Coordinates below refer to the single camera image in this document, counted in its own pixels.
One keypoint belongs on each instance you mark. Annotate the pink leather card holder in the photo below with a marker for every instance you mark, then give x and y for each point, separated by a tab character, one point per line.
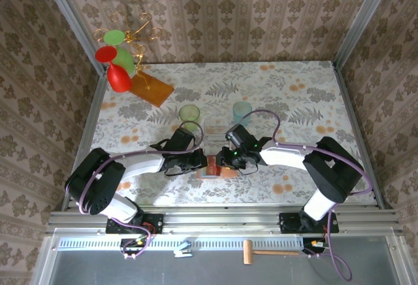
228	174

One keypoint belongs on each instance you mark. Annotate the red credit card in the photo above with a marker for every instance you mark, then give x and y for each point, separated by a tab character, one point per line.
213	167

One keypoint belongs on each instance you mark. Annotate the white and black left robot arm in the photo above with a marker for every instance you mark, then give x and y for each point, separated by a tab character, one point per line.
143	165

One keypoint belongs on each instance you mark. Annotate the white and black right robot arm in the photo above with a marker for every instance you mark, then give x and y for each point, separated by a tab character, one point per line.
287	156

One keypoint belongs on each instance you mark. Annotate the blue plastic cup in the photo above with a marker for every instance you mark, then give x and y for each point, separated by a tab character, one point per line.
242	111

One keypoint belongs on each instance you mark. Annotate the green plastic cup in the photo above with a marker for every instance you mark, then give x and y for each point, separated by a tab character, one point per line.
189	113

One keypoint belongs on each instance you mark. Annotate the perforated metal strip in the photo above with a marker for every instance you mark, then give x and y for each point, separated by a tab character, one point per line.
215	243

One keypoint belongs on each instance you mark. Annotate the blue and white stapler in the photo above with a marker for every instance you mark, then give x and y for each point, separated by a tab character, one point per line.
183	250

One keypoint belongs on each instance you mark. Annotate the wooden mallet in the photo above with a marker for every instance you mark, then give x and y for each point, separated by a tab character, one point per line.
249	252

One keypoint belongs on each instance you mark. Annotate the red plastic wine glass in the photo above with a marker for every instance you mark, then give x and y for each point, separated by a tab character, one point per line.
119	77

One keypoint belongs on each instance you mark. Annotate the grey metal shelf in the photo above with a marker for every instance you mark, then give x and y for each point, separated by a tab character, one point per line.
212	272

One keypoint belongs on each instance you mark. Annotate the green plastic wine glass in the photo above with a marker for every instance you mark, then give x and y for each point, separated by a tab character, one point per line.
125	59

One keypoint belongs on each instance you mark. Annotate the aluminium front frame rail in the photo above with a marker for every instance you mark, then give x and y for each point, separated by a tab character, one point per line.
222	219

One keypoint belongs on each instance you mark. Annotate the orange rack base plate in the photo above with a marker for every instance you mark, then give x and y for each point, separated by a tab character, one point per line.
156	92

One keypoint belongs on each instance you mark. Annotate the aluminium side rail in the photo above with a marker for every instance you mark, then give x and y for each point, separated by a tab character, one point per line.
352	118
94	111

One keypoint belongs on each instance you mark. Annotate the aluminium corner post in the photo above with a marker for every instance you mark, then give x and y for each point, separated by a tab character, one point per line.
65	10
362	17

